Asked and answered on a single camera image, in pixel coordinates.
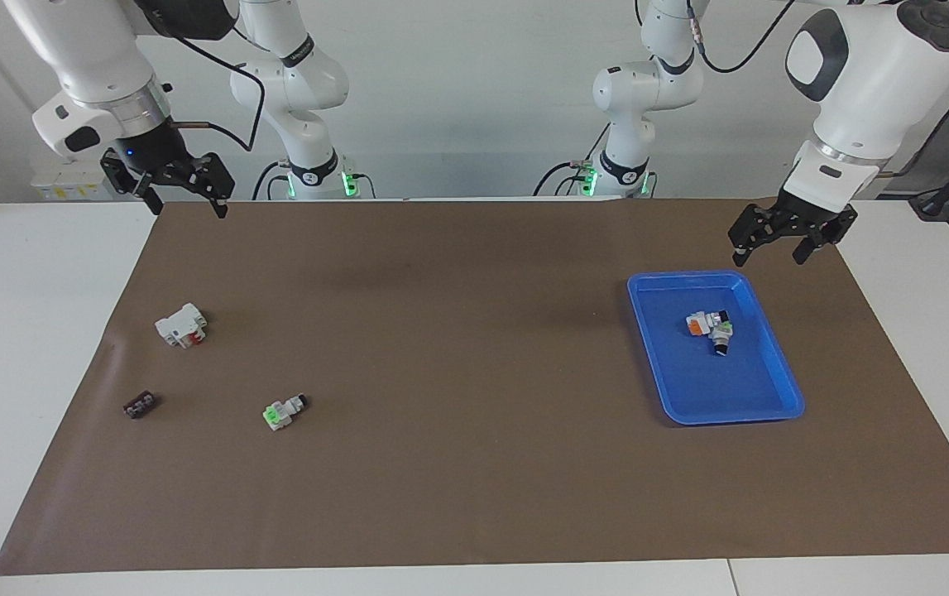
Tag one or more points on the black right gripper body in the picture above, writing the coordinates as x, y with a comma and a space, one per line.
151, 153

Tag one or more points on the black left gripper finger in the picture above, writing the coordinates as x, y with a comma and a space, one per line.
834, 230
751, 228

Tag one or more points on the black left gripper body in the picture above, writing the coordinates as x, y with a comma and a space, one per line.
805, 217

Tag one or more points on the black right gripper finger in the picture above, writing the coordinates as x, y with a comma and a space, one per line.
128, 172
213, 178

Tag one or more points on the green white knob switch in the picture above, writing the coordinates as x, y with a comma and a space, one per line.
280, 414

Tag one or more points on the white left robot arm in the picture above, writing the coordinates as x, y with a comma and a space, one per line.
871, 66

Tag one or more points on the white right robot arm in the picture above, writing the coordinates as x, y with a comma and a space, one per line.
93, 50

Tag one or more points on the white red circuit breaker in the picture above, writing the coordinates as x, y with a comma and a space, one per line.
176, 324

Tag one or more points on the blue plastic tray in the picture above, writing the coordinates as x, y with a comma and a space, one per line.
714, 389

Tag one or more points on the small dark cylindrical component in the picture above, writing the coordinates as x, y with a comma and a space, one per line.
139, 406

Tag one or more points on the brown table mat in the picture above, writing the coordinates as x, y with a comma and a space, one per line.
474, 480

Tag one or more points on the orange white knob switch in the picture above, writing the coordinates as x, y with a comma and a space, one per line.
697, 323

